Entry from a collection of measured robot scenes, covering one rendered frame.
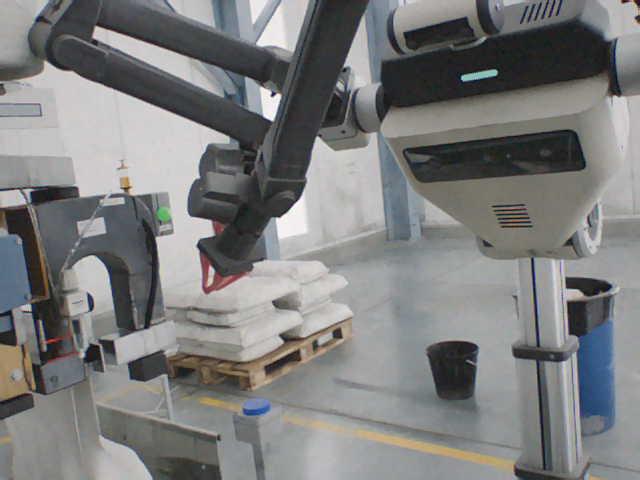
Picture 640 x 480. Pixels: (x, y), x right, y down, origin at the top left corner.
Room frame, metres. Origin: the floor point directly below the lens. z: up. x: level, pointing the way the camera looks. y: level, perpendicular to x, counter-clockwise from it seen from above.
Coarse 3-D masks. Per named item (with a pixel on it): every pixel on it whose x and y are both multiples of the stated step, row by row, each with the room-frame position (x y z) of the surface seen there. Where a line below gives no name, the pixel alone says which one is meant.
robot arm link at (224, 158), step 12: (216, 144) 1.08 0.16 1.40; (228, 144) 1.10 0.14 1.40; (240, 144) 1.12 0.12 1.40; (204, 156) 1.08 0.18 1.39; (216, 156) 1.05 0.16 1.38; (228, 156) 1.07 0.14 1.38; (240, 156) 1.08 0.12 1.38; (204, 168) 1.07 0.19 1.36; (216, 168) 1.05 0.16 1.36; (228, 168) 1.07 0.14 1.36; (240, 168) 1.08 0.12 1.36
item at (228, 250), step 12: (228, 228) 0.92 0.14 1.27; (204, 240) 0.94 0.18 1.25; (216, 240) 0.95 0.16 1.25; (228, 240) 0.93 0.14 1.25; (240, 240) 0.92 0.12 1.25; (252, 240) 0.92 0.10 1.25; (216, 252) 0.93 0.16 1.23; (228, 252) 0.93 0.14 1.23; (240, 252) 0.93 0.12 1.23; (252, 252) 0.97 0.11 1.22; (216, 264) 0.91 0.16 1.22; (228, 264) 0.92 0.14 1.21; (240, 264) 0.94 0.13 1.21
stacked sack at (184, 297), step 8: (208, 280) 4.29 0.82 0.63; (184, 288) 4.12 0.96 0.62; (192, 288) 4.08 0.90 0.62; (200, 288) 4.07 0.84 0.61; (168, 296) 4.08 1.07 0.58; (176, 296) 4.03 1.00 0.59; (184, 296) 3.98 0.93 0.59; (192, 296) 3.95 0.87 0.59; (168, 304) 4.02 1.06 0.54; (176, 304) 3.97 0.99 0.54; (184, 304) 3.93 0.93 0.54; (192, 304) 3.90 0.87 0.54
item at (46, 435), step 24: (48, 408) 1.23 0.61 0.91; (72, 408) 1.18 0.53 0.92; (96, 408) 1.13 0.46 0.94; (24, 432) 1.27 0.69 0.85; (48, 432) 1.23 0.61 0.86; (72, 432) 1.18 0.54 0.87; (96, 432) 1.13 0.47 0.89; (24, 456) 1.23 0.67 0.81; (48, 456) 1.17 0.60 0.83; (72, 456) 1.14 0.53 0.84; (96, 456) 1.12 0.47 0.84; (120, 456) 1.13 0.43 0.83
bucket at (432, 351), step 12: (432, 348) 3.39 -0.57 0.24; (444, 348) 3.42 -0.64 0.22; (456, 348) 3.41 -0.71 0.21; (468, 348) 3.36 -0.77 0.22; (432, 360) 3.22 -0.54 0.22; (444, 360) 3.16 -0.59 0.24; (456, 360) 3.14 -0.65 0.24; (468, 360) 3.15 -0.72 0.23; (432, 372) 3.26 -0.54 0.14; (444, 372) 3.18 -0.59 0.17; (456, 372) 3.16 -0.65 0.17; (468, 372) 3.17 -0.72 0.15; (444, 384) 3.19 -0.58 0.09; (456, 384) 3.17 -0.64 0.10; (468, 384) 3.18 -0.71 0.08; (444, 396) 3.21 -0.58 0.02; (456, 396) 3.18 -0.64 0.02; (468, 396) 3.19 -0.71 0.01
